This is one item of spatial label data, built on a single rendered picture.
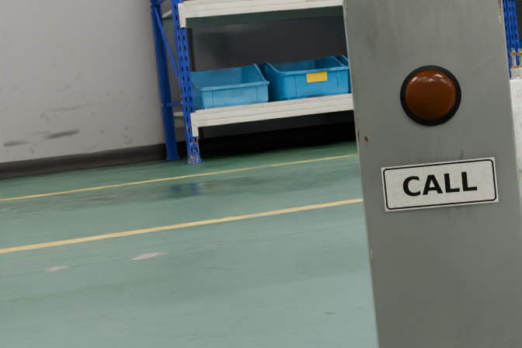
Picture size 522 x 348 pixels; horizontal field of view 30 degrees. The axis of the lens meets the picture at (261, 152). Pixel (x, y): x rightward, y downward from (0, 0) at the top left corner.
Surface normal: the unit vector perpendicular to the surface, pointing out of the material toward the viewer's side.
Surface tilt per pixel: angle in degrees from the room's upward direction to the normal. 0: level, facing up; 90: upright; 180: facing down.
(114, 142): 90
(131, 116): 90
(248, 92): 95
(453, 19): 90
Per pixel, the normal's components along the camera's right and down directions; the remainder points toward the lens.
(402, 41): -0.17, 0.07
